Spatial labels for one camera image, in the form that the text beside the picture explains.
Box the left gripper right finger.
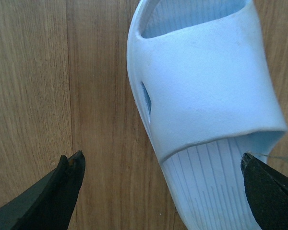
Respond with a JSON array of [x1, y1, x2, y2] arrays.
[[240, 153, 288, 230]]

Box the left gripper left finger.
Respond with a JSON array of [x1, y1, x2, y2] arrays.
[[0, 151, 85, 230]]

